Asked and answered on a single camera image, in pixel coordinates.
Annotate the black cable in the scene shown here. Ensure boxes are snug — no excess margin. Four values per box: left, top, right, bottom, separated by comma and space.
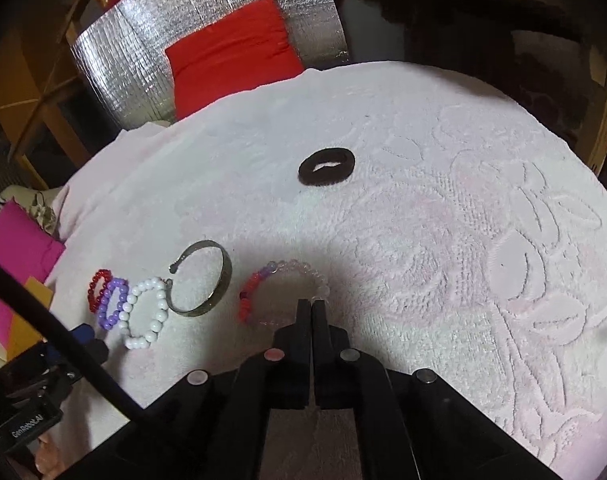
0, 255, 149, 426

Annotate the wooden railing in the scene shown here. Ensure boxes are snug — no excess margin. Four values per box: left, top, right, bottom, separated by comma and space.
58, 0, 112, 48

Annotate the dark brown ring bracelet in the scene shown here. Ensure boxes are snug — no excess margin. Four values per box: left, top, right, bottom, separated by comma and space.
166, 240, 233, 318

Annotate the orange box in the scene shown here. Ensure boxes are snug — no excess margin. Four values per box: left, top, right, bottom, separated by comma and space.
4, 276, 55, 361

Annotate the magenta pillow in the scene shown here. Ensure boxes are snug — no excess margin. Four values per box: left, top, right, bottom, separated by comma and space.
0, 200, 67, 341

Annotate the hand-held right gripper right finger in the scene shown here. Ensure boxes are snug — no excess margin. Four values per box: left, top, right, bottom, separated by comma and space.
311, 299, 564, 480

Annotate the purple bead bracelet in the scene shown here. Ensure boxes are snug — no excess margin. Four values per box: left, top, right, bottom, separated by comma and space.
96, 278, 130, 331

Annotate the white bead bracelet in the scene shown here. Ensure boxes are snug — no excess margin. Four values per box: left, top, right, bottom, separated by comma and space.
120, 277, 170, 351

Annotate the wooden furniture frame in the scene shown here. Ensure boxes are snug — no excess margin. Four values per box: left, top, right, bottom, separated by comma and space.
573, 45, 607, 176

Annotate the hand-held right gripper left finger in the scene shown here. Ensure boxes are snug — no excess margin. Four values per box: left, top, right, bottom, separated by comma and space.
54, 299, 311, 480

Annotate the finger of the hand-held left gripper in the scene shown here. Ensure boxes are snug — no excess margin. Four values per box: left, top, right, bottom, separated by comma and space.
68, 324, 108, 367

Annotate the white textured blanket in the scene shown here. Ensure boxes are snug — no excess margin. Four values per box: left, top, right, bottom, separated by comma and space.
46, 62, 607, 480

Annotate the black hair tie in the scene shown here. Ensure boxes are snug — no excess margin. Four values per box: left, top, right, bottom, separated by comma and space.
298, 149, 355, 186

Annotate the red cushion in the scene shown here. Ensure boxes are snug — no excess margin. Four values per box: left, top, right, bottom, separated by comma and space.
164, 0, 304, 121

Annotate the silver insulation panel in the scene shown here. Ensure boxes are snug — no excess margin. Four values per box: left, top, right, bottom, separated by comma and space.
70, 0, 349, 133

